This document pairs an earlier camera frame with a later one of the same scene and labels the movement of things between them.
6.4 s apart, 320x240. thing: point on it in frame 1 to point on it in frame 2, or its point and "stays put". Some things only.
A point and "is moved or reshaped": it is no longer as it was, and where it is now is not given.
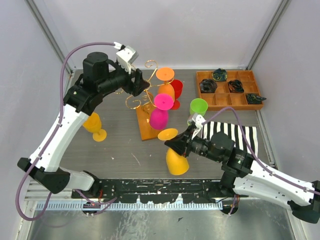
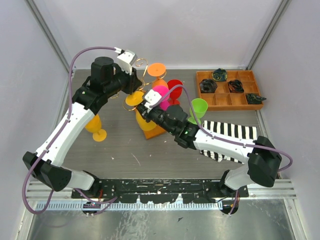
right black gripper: x=179 y=144 to x=144 y=112
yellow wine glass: x=176 y=163 to x=136 y=98
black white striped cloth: x=250 y=133 stays put
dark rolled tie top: x=219 y=75 stays put
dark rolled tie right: x=253 y=99 stays put
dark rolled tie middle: x=235 y=86 stays put
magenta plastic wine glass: x=159 y=116 is moved or reshaped
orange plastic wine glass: x=167 y=75 to x=157 y=69
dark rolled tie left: x=208 y=86 stays put
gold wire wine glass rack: x=145 y=100 to x=144 y=81
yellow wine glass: x=93 y=124 stays put
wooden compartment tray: x=223 y=99 stays put
